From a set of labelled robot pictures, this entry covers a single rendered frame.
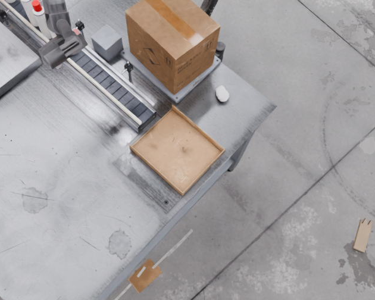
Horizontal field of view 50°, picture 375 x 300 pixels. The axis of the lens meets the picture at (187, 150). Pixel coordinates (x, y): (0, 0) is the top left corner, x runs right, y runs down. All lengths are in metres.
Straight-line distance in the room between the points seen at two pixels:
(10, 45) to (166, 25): 0.73
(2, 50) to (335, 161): 2.04
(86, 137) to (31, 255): 0.51
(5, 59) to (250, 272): 1.70
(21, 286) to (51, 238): 0.19
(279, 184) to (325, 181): 0.30
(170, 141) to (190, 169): 0.15
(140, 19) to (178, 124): 0.45
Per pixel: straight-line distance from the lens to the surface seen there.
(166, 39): 1.58
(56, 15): 1.31
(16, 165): 1.75
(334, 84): 3.04
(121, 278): 2.18
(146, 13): 1.66
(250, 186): 2.54
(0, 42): 2.00
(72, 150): 1.71
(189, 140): 1.69
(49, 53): 1.33
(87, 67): 1.83
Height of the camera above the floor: 2.39
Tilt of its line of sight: 68 degrees down
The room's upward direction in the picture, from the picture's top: 9 degrees clockwise
